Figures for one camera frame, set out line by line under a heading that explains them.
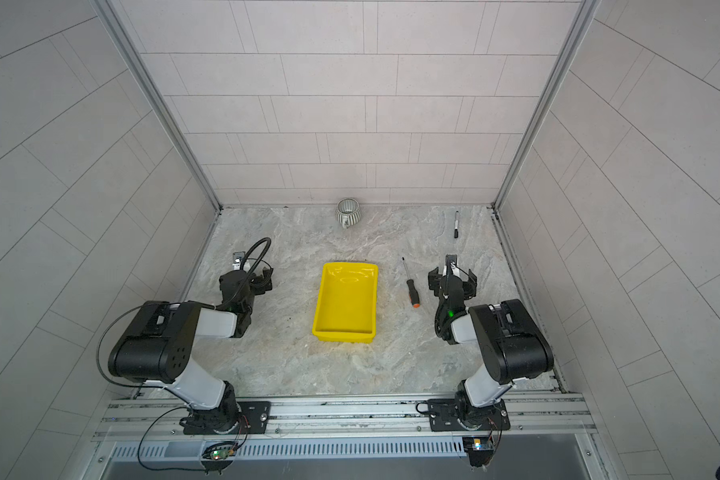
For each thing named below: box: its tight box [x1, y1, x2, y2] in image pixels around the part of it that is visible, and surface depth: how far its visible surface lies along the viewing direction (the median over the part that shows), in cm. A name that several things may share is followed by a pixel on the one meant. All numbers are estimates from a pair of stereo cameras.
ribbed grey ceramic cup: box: [336, 198, 361, 229], surface depth 108 cm
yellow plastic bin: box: [312, 262, 379, 344], surface depth 91 cm
